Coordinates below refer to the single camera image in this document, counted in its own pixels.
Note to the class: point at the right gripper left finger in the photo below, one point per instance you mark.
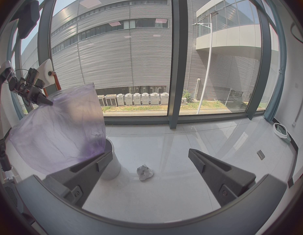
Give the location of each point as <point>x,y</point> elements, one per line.
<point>85,180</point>

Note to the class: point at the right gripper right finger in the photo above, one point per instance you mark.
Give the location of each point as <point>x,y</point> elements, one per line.
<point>227,182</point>

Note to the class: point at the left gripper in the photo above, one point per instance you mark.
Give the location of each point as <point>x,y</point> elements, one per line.
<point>31,92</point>

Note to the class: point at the purple plastic bag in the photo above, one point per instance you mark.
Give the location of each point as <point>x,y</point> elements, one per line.
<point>61,131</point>

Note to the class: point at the clear white wrapper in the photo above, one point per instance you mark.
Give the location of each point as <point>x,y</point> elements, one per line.
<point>144,172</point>

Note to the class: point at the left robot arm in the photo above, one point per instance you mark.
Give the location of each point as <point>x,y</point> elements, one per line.
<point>14,85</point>

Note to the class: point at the white trash bin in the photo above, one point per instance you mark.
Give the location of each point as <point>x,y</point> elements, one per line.
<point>112,165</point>

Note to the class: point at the white cushioned wooden chair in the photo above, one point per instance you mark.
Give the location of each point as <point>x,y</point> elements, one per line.
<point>46,70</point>

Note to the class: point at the blue-green curtain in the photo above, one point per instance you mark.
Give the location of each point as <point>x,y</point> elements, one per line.
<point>274,101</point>

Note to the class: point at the window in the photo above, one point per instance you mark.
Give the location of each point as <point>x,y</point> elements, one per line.
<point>177,57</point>

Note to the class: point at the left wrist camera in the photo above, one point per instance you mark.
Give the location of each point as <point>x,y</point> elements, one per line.
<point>33,74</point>

